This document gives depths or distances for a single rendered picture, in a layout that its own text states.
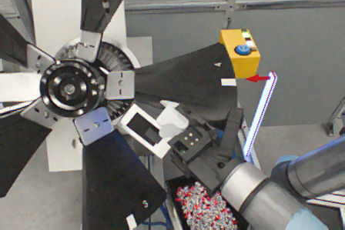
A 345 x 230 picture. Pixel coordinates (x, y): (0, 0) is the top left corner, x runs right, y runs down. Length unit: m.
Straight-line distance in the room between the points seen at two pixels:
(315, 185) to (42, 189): 1.65
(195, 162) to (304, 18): 1.17
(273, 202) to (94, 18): 0.49
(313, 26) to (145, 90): 1.14
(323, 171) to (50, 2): 0.79
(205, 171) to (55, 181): 1.54
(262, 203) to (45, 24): 0.74
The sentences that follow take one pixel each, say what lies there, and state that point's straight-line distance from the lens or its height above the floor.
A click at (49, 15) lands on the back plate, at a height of 1.19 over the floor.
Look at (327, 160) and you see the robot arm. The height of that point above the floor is 1.23.
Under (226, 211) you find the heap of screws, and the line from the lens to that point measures 0.83.
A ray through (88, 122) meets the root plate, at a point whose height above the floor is 1.13.
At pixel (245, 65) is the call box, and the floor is 1.04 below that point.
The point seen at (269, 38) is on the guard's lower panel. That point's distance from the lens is 1.54.
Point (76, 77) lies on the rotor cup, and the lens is 0.59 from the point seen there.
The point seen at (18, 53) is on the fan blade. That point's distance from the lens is 0.70.
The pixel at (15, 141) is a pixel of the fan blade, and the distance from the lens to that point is 0.72.
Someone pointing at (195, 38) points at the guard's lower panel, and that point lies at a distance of 1.43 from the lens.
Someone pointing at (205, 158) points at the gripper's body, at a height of 1.19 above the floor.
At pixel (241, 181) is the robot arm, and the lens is 0.47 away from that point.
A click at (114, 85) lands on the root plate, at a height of 1.18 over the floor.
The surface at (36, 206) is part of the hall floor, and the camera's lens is 1.92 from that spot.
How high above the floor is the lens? 1.62
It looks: 47 degrees down
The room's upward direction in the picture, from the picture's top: straight up
